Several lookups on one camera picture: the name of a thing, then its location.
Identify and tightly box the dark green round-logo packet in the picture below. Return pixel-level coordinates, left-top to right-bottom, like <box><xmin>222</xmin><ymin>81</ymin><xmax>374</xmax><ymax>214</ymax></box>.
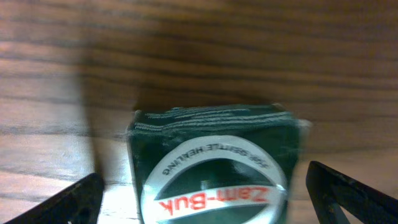
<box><xmin>127</xmin><ymin>104</ymin><xmax>310</xmax><ymax>224</ymax></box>

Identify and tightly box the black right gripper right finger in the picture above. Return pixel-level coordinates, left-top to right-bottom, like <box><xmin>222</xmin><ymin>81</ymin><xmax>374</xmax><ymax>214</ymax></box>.
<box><xmin>305</xmin><ymin>161</ymin><xmax>397</xmax><ymax>224</ymax></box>

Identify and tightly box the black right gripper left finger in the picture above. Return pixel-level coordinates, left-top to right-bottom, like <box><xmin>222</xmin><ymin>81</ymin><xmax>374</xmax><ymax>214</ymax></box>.
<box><xmin>6</xmin><ymin>173</ymin><xmax>104</xmax><ymax>224</ymax></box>

